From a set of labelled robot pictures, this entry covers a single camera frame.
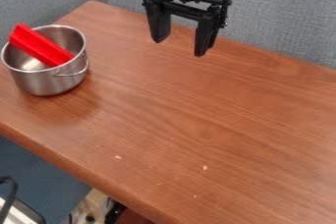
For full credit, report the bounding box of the stainless steel pot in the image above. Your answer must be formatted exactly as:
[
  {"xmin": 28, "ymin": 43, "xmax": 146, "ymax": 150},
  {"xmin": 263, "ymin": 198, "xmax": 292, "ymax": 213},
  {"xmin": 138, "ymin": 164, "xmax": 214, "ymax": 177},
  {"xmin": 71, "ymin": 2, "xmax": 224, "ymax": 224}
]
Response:
[{"xmin": 0, "ymin": 25, "xmax": 90, "ymax": 96}]

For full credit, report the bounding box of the red plastic block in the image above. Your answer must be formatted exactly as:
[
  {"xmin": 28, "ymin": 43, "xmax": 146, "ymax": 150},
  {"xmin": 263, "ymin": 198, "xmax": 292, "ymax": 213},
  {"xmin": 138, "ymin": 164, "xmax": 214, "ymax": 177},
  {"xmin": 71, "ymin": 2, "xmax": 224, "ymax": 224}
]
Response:
[{"xmin": 10, "ymin": 24, "xmax": 75, "ymax": 68}]

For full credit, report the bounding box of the black white object bottom left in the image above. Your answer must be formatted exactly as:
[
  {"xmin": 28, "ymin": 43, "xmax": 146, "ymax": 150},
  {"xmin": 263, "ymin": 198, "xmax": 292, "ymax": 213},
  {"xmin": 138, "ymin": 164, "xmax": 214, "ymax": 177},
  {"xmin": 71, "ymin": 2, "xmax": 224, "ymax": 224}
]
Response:
[{"xmin": 0, "ymin": 177, "xmax": 46, "ymax": 224}]

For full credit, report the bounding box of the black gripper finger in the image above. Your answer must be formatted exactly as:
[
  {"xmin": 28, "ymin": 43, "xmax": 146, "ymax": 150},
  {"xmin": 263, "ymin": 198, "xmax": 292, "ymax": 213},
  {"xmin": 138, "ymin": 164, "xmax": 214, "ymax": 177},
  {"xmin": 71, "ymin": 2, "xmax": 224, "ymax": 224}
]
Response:
[
  {"xmin": 146, "ymin": 2, "xmax": 171, "ymax": 43},
  {"xmin": 195, "ymin": 17, "xmax": 218, "ymax": 57}
]

